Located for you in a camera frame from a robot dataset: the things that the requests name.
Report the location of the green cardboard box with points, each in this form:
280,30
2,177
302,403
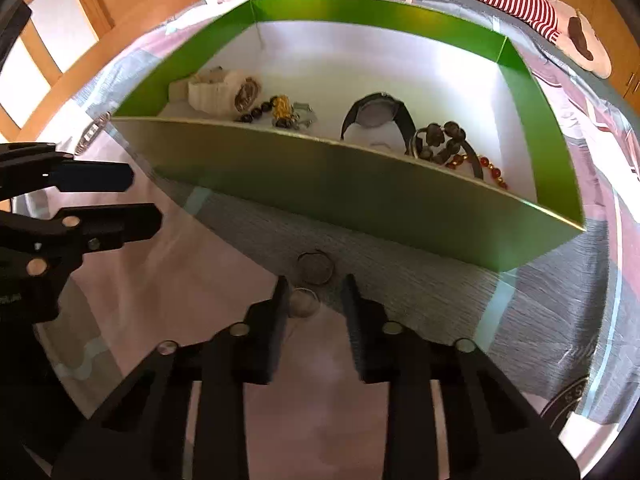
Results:
350,195

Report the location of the black wristwatch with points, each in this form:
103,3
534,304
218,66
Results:
380,110

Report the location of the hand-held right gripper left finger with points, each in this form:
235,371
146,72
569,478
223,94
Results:
274,325

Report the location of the cream white wristwatch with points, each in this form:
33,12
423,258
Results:
215,92

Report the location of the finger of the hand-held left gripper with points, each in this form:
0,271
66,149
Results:
115,225
95,176

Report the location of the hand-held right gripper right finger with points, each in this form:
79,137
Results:
356,320

